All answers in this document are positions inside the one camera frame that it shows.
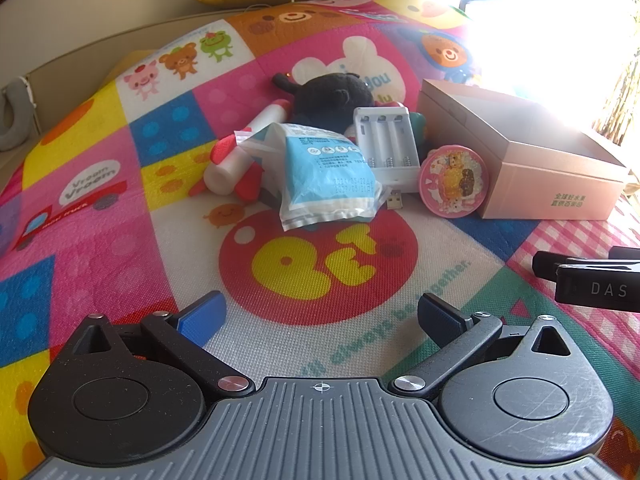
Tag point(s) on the white and red toy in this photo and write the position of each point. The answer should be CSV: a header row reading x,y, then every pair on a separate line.
x,y
225,170

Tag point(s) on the clear zip bag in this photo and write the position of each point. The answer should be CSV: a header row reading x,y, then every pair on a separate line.
x,y
255,142

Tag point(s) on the yellowish plant stems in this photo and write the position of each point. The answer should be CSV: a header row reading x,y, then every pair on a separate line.
x,y
620,110

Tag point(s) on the white battery charger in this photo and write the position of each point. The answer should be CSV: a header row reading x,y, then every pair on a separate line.
x,y
385,145

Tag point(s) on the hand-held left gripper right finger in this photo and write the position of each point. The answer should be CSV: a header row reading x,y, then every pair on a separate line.
x,y
440,320

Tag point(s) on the blue and white packet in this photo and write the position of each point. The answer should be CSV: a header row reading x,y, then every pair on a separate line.
x,y
320,175

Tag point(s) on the black plush toy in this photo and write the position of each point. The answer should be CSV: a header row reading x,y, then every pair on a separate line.
x,y
325,97

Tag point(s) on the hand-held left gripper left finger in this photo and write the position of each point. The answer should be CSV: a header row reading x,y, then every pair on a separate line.
x,y
200,317

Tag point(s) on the round pink tin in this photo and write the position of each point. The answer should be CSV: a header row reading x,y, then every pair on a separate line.
x,y
452,182

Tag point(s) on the grey neck pillow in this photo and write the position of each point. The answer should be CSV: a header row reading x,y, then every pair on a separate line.
x,y
12,135

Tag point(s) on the colourful printed play mat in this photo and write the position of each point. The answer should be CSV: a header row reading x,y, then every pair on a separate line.
x,y
150,240

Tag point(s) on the green toy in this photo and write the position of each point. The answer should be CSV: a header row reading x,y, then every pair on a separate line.
x,y
417,127

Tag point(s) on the pink cardboard box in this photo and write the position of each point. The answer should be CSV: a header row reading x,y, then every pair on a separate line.
x,y
550,185

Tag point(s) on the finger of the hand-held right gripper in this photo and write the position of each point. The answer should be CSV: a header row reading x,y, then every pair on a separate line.
x,y
547,262
600,287

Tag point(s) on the beige sofa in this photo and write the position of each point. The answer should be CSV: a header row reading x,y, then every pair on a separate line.
x,y
75,50

